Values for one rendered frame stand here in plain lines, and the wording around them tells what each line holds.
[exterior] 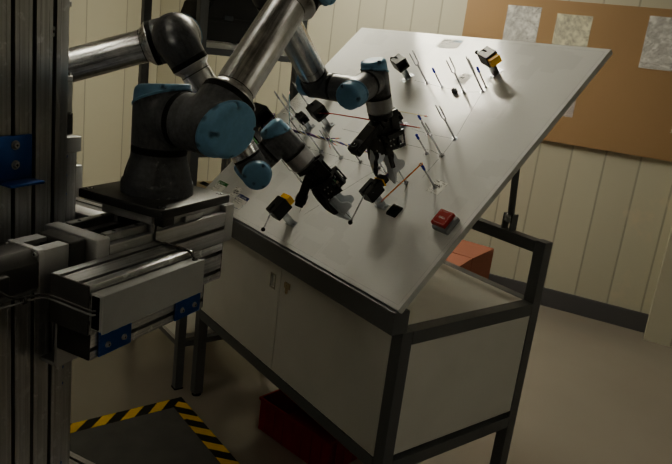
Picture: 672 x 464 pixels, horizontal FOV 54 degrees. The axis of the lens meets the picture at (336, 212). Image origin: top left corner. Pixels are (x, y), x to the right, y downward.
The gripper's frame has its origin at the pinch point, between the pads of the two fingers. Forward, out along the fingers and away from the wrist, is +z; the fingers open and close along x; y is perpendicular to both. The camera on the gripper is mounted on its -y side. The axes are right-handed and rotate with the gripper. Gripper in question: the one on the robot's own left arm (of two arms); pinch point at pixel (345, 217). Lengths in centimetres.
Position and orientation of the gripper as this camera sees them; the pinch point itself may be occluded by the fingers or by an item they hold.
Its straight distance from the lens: 192.6
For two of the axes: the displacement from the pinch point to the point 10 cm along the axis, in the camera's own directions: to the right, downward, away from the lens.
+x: 2.0, -5.4, 8.2
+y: 7.4, -4.7, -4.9
